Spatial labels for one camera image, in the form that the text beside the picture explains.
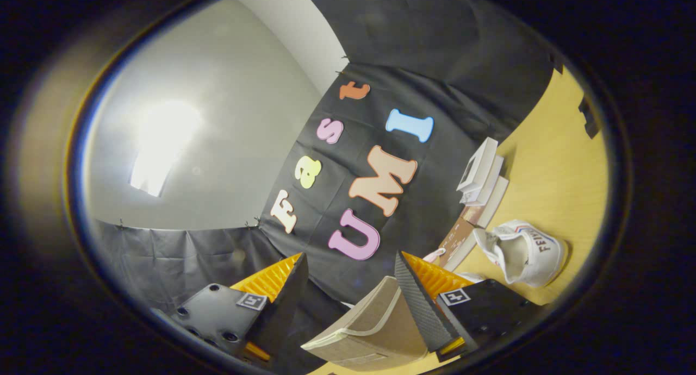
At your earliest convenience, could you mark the white hardcover book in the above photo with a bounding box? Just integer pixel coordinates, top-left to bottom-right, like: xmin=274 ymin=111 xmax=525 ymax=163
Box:
xmin=456 ymin=137 xmax=499 ymax=194

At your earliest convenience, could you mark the beige storage box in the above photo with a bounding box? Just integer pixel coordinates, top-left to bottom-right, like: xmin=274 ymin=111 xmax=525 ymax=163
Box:
xmin=301 ymin=276 xmax=431 ymax=372

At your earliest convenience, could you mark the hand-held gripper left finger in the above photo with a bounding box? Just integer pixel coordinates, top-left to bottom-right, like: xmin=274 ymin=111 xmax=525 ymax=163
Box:
xmin=152 ymin=253 xmax=309 ymax=366

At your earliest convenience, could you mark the white shoe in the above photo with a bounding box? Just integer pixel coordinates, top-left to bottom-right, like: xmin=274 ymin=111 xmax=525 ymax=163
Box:
xmin=472 ymin=219 xmax=569 ymax=288

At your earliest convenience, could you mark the brown illustrated book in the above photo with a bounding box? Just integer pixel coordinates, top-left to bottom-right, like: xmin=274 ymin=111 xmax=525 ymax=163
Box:
xmin=437 ymin=217 xmax=480 ymax=273

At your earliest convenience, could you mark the black backdrop cloth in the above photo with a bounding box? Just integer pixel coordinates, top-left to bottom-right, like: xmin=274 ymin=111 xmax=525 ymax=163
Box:
xmin=90 ymin=0 xmax=564 ymax=373

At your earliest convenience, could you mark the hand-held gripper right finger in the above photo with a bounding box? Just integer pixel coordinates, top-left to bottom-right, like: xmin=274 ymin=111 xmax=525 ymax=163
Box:
xmin=394 ymin=250 xmax=545 ymax=363

